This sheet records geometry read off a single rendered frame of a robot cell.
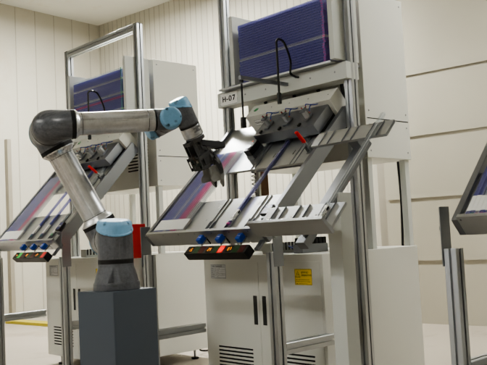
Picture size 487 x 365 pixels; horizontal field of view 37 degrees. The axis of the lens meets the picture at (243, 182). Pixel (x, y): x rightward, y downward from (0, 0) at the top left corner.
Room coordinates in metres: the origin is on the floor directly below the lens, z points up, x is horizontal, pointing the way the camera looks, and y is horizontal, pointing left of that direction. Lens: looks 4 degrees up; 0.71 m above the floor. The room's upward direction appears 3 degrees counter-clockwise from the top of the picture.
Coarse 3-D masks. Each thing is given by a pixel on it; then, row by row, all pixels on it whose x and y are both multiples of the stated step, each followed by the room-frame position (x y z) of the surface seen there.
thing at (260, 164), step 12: (240, 132) 3.39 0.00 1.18; (252, 132) 3.30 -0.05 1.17; (324, 132) 2.90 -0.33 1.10; (228, 144) 3.35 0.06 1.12; (240, 144) 3.28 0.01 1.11; (264, 144) 3.14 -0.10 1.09; (276, 144) 3.07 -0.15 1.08; (288, 144) 2.99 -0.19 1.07; (300, 144) 2.94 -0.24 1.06; (264, 156) 3.05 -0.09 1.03; (288, 156) 2.92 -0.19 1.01; (300, 156) 2.86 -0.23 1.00; (240, 168) 3.09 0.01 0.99; (252, 168) 3.02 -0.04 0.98; (264, 168) 2.97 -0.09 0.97; (276, 168) 3.00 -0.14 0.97
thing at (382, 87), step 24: (360, 0) 3.05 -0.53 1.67; (384, 0) 3.17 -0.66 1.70; (360, 24) 3.04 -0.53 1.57; (384, 24) 3.16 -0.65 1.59; (360, 48) 3.04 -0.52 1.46; (384, 48) 3.15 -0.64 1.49; (360, 72) 3.04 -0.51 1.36; (384, 72) 3.14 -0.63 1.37; (288, 96) 3.34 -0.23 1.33; (360, 96) 3.05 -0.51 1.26; (384, 96) 3.13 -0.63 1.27; (360, 120) 3.05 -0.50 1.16; (408, 120) 3.25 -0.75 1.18; (384, 144) 3.12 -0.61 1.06; (408, 144) 3.24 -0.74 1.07; (288, 168) 3.38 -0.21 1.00; (336, 168) 3.51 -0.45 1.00; (408, 168) 3.25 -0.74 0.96; (408, 192) 3.24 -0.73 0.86; (408, 216) 3.23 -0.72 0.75; (408, 240) 3.24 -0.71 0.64
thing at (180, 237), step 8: (152, 232) 3.05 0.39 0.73; (160, 232) 3.00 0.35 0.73; (168, 232) 2.96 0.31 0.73; (176, 232) 2.93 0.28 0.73; (184, 232) 2.89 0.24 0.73; (192, 232) 2.86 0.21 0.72; (200, 232) 2.83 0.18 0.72; (208, 232) 2.79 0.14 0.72; (216, 232) 2.76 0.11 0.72; (224, 232) 2.73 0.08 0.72; (232, 232) 2.70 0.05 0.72; (240, 232) 2.67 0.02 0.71; (248, 232) 2.65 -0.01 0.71; (152, 240) 3.09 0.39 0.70; (160, 240) 3.05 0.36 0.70; (168, 240) 3.01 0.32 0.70; (176, 240) 2.98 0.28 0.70; (184, 240) 2.94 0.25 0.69; (192, 240) 2.91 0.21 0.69; (208, 240) 2.85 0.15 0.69; (232, 240) 2.75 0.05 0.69; (248, 240) 2.69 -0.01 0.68; (256, 240) 2.66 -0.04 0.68
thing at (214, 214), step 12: (204, 204) 3.02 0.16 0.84; (216, 204) 2.96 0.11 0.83; (228, 204) 2.90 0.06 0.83; (240, 204) 2.85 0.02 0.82; (252, 204) 2.79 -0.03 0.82; (264, 204) 2.74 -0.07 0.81; (204, 216) 2.94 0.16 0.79; (216, 216) 2.88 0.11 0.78; (228, 216) 2.83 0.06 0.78; (240, 216) 2.78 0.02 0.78; (252, 216) 2.72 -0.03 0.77; (192, 228) 2.92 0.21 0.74; (204, 228) 2.86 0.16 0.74
